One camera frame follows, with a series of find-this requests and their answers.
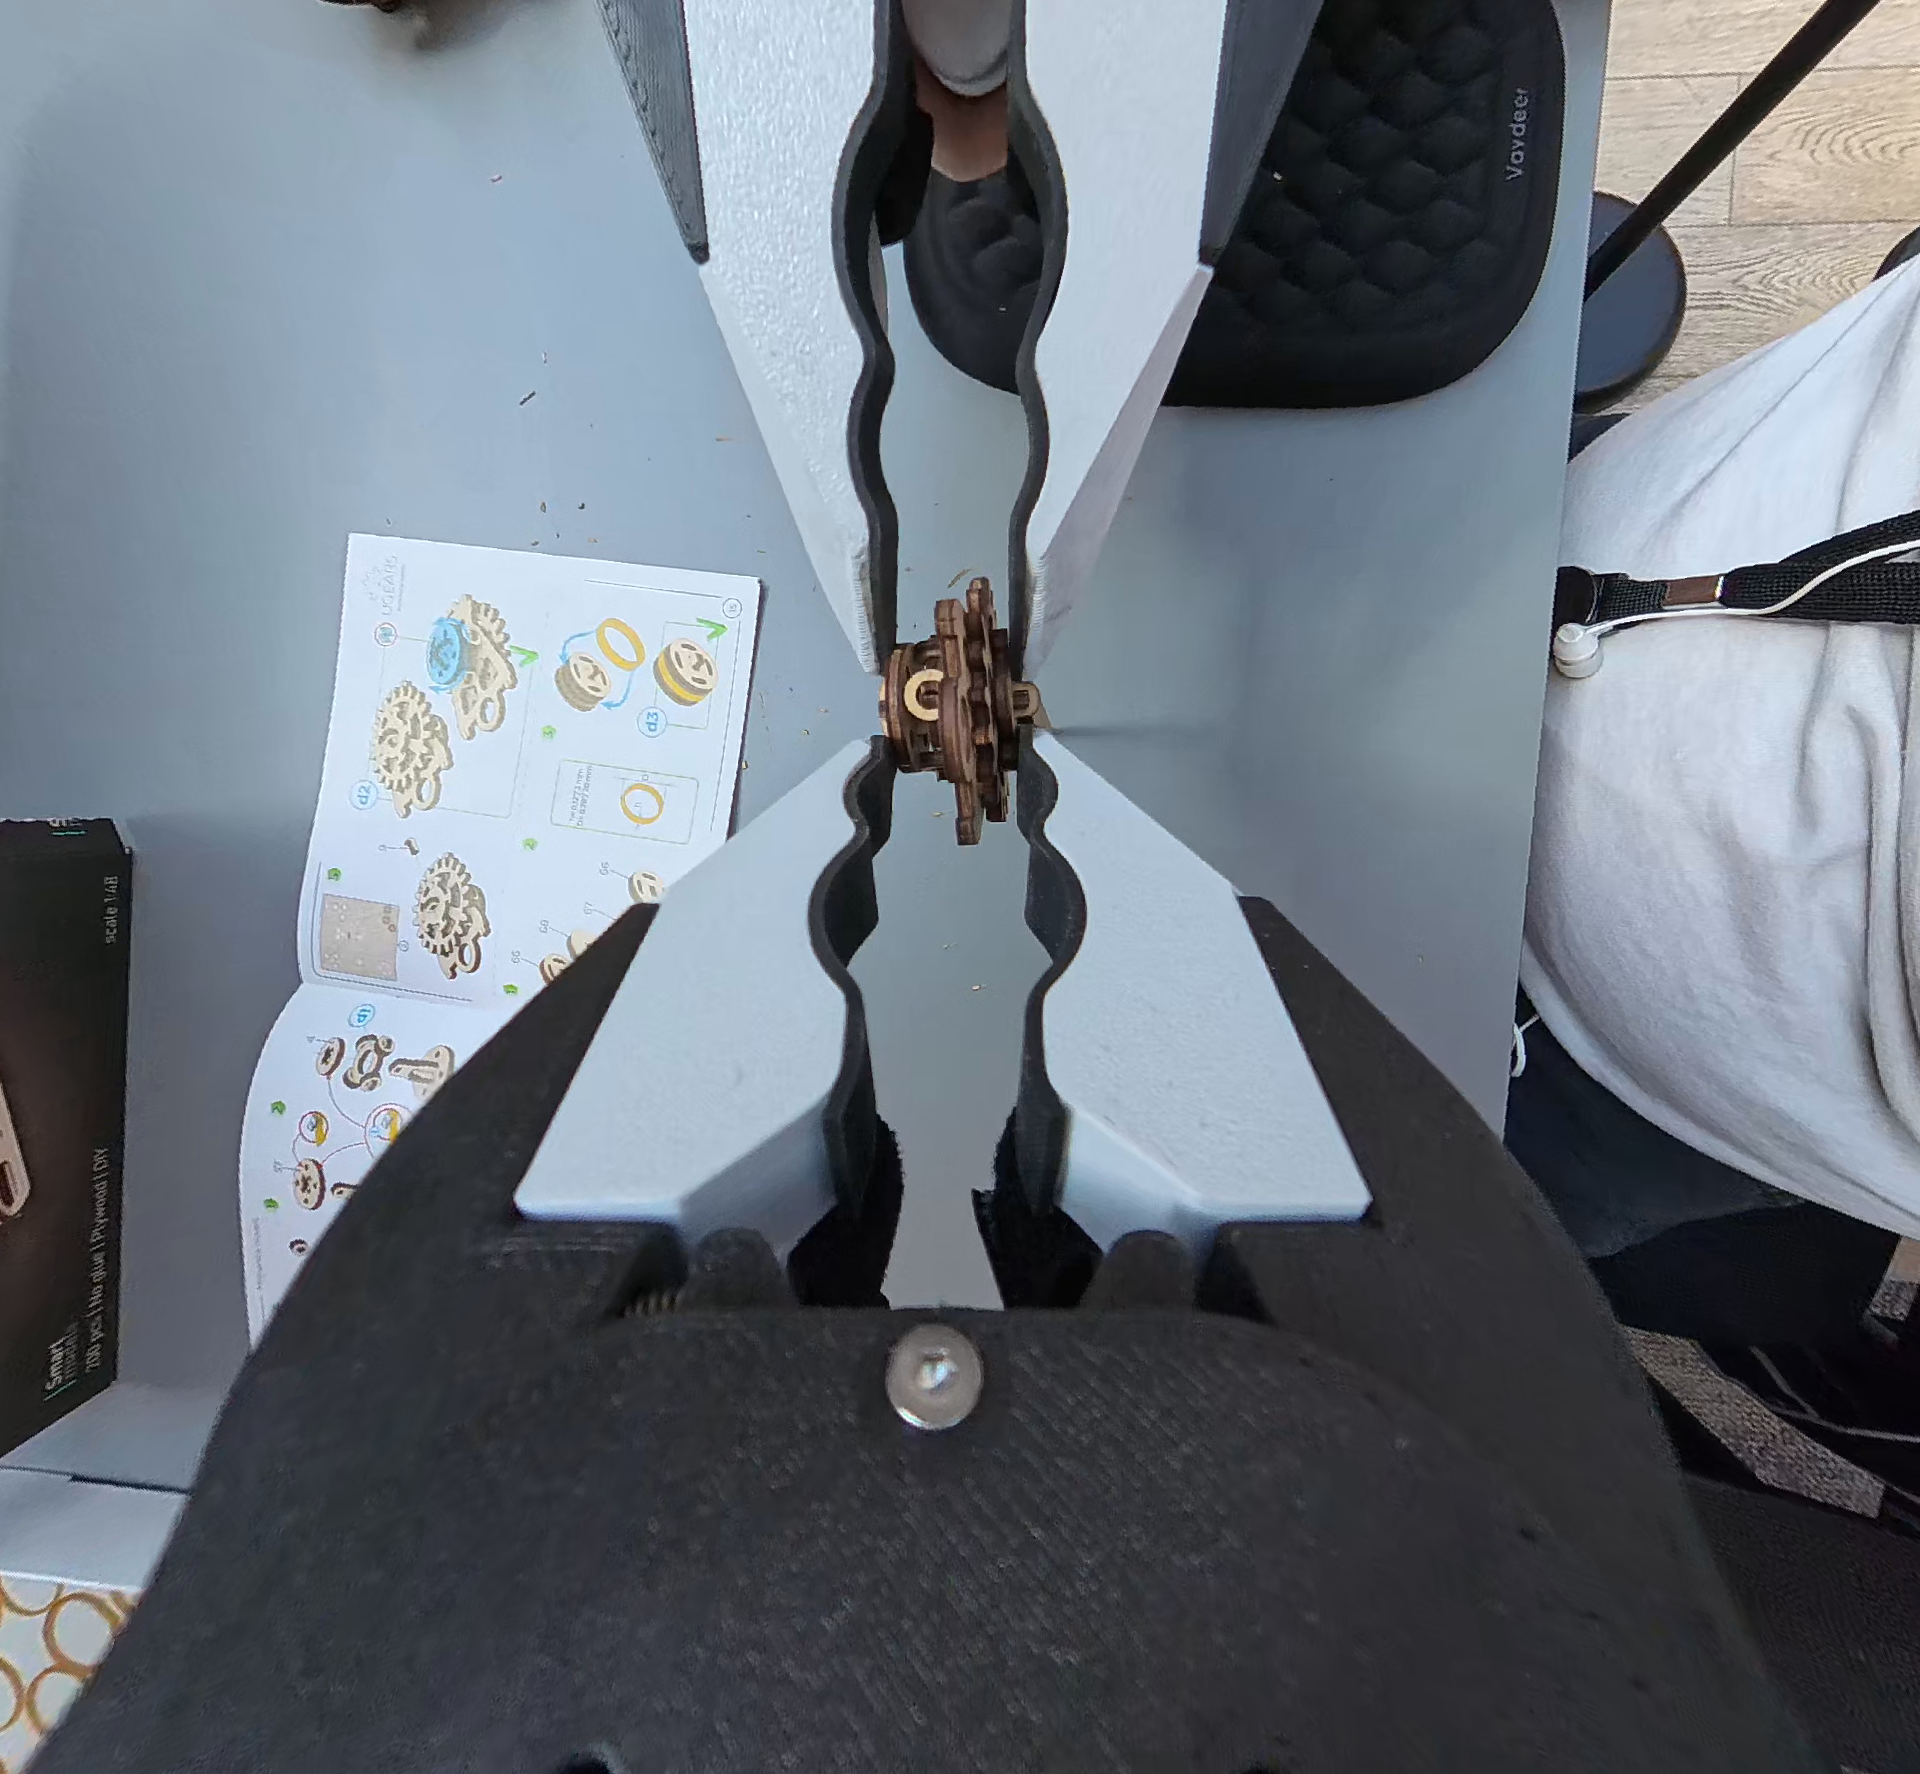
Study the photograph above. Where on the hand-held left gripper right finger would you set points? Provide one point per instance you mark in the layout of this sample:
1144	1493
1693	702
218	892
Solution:
1185	1055

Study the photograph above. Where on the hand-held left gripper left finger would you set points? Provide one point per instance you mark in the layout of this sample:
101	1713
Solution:
706	1055

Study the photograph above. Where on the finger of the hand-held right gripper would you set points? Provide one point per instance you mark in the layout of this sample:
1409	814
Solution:
766	155
1155	81

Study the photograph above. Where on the wooden gear assembly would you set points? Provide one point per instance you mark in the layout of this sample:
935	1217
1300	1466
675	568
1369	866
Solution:
936	725

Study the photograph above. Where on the black model kit box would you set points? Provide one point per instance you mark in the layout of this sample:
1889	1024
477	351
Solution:
61	1055

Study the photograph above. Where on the person's right hand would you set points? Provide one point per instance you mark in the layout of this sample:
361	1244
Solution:
966	141

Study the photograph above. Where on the black quilted wrist rest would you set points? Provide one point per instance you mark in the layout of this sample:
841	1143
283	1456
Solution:
1350	230

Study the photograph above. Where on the printed instruction booklet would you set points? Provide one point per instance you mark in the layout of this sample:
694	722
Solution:
449	786

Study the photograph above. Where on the dark trousers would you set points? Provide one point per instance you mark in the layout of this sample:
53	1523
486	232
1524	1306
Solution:
1621	1144

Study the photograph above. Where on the black framed sign stand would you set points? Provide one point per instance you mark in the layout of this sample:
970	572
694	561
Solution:
1636	305

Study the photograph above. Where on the operator in white shirt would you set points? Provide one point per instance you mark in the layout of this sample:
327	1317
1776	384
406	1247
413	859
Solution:
1725	831

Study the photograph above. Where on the white cardboard tray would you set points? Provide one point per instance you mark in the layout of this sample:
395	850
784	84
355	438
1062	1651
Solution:
90	1521

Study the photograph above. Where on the pile of yellow rubber rings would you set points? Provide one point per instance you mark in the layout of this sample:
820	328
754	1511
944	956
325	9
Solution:
90	1601

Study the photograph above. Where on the black office chair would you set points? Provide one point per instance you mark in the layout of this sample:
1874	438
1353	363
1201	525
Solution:
1860	1595

